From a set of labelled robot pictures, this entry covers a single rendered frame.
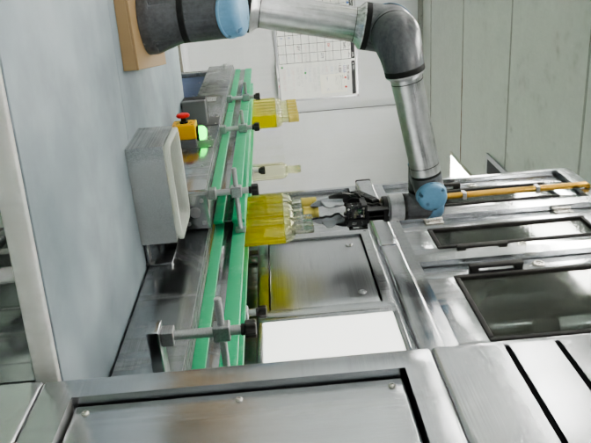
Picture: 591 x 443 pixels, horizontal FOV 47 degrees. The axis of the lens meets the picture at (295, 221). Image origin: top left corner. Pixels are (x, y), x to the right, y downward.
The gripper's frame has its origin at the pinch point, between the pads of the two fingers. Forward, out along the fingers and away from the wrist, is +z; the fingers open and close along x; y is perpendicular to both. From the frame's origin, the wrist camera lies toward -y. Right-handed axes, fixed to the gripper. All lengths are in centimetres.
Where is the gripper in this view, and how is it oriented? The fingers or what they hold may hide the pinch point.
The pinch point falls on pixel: (315, 211)
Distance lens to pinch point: 189.6
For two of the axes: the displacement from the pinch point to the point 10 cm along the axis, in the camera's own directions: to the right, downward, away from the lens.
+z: -10.0, 0.9, -0.1
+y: 0.4, 3.9, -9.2
